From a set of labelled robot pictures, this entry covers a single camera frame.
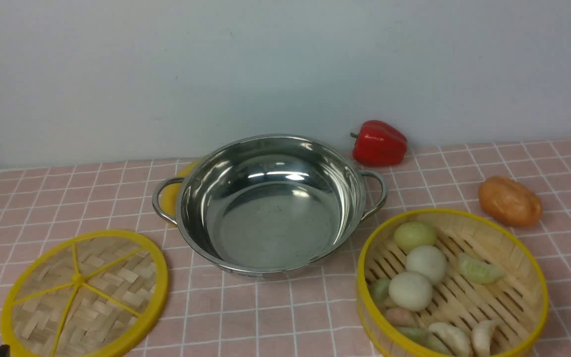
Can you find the yellow bamboo steamer lid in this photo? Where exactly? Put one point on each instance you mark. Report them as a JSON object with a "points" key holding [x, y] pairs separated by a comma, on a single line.
{"points": [[96, 295]]}

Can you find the yellow bamboo steamer basket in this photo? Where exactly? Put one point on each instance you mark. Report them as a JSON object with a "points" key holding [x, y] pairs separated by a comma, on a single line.
{"points": [[519, 300]]}

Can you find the stainless steel pot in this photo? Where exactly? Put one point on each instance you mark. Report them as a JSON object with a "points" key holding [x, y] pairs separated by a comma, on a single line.
{"points": [[266, 207]]}

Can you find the yellow object behind pot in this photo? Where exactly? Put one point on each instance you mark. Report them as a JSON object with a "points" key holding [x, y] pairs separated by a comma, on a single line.
{"points": [[168, 195]]}

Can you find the red bell pepper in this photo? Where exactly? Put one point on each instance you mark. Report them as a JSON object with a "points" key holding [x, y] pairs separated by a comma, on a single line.
{"points": [[378, 144]]}

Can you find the pale green round bun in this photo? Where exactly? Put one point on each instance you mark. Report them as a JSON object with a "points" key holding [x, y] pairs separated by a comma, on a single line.
{"points": [[411, 235]]}

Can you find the green dumpling left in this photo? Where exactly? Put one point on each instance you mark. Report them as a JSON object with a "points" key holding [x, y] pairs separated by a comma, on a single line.
{"points": [[379, 291]]}

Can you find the green dumpling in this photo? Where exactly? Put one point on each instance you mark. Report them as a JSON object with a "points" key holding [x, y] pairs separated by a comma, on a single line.
{"points": [[477, 271], [425, 338], [379, 291]]}

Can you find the white round bun upper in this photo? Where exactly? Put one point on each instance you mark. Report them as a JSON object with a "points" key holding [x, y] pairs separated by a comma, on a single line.
{"points": [[429, 261]]}

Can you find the white round bun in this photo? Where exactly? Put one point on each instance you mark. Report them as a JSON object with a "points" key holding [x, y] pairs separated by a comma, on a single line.
{"points": [[429, 261], [411, 291]]}

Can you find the white round bun lower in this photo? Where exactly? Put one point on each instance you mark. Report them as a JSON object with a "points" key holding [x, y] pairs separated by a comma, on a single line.
{"points": [[411, 291]]}

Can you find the pink dumpling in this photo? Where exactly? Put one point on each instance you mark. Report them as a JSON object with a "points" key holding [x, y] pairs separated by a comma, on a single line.
{"points": [[400, 317]]}

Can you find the green dumpling front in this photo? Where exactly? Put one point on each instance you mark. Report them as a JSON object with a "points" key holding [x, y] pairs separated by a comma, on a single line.
{"points": [[425, 338]]}

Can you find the green dumpling right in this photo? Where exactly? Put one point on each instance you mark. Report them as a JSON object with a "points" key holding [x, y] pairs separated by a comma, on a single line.
{"points": [[477, 271]]}

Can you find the orange potato toy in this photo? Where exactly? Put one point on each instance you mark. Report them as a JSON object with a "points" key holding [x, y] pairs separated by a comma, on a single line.
{"points": [[509, 202]]}

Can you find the white dumpling front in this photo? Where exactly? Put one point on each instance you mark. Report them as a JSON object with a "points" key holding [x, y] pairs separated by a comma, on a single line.
{"points": [[455, 339]]}

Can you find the white dumpling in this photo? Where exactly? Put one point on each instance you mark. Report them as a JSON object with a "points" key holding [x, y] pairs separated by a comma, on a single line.
{"points": [[482, 336], [455, 339]]}

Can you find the white dumpling right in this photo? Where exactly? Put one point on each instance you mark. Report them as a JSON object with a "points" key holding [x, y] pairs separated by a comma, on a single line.
{"points": [[482, 336]]}

